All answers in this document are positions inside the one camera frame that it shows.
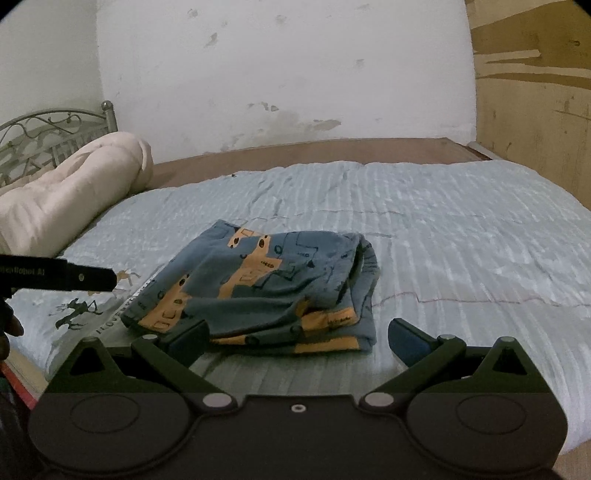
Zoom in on light blue quilted blanket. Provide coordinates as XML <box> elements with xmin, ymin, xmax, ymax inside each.
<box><xmin>9</xmin><ymin>161</ymin><xmax>591</xmax><ymax>459</ymax></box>

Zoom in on plywood board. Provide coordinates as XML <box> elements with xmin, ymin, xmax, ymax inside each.
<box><xmin>464</xmin><ymin>0</ymin><xmax>591</xmax><ymax>197</ymax></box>

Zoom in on person's left hand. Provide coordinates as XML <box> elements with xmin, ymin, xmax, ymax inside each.
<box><xmin>0</xmin><ymin>298</ymin><xmax>25</xmax><ymax>361</ymax></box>

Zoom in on red bed side panel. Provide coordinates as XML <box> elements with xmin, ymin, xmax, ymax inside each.
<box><xmin>0</xmin><ymin>359</ymin><xmax>40</xmax><ymax>411</ymax></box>

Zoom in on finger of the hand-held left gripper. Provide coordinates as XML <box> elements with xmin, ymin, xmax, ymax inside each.
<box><xmin>65</xmin><ymin>259</ymin><xmax>118</xmax><ymax>293</ymax></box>

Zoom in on beige rolled comforter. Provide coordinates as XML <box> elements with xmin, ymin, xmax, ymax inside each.
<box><xmin>0</xmin><ymin>131</ymin><xmax>154</xmax><ymax>260</ymax></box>

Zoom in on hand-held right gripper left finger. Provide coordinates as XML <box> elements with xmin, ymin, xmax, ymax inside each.
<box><xmin>46</xmin><ymin>318</ymin><xmax>240</xmax><ymax>412</ymax></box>

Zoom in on brown bed mattress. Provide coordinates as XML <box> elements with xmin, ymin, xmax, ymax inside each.
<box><xmin>147</xmin><ymin>137</ymin><xmax>492</xmax><ymax>191</ymax></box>

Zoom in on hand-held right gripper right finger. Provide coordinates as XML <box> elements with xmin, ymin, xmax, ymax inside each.
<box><xmin>359</xmin><ymin>318</ymin><xmax>554</xmax><ymax>412</ymax></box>

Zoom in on blue truck print pants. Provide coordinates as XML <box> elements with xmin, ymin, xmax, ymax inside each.
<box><xmin>121</xmin><ymin>220</ymin><xmax>382</xmax><ymax>355</ymax></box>

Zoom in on metal scrollwork headboard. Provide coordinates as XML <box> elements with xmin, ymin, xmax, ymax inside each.
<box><xmin>0</xmin><ymin>100</ymin><xmax>121</xmax><ymax>189</ymax></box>

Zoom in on white trim strip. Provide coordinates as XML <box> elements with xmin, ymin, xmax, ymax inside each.
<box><xmin>465</xmin><ymin>141</ymin><xmax>496</xmax><ymax>161</ymax></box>

